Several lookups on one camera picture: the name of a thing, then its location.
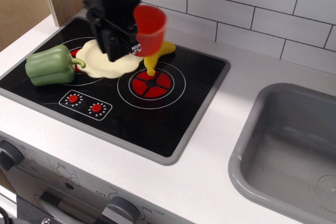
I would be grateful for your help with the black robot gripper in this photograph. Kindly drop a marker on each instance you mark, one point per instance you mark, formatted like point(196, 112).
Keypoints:
point(114, 27)

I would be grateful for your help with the red left stove button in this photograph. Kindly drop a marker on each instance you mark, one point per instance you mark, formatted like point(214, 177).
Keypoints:
point(73, 99)

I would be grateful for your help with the green toy bell pepper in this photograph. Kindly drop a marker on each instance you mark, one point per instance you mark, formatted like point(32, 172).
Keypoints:
point(53, 66)

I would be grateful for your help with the grey toy sink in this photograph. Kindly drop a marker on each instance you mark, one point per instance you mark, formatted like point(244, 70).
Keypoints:
point(284, 158)

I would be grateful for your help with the grey oven knob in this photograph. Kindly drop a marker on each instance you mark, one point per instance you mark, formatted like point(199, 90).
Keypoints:
point(10, 156)
point(120, 210)

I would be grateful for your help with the red right stove button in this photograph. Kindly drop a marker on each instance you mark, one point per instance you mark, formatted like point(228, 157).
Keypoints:
point(96, 108)

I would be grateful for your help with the grey oven door handle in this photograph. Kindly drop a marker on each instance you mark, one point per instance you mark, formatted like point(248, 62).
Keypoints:
point(67, 209)

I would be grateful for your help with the grey left oven knob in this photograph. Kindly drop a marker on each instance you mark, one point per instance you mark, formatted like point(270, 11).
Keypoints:
point(10, 156)

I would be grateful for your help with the red plastic cup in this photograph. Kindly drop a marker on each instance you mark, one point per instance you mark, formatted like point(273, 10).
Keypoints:
point(151, 23)

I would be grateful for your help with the yellow toy banana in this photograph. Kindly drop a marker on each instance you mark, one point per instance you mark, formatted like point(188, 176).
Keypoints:
point(150, 62)

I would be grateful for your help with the black toy stovetop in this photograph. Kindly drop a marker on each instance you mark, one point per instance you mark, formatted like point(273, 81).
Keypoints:
point(153, 117)

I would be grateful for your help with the cream scalloped plate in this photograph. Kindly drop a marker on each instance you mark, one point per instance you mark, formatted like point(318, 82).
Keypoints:
point(98, 64)

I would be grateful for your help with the grey right oven knob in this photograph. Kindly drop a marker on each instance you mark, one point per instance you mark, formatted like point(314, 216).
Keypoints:
point(120, 210)

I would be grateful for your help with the red stove button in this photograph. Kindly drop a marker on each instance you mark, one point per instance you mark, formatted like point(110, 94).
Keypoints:
point(96, 108)
point(73, 99)

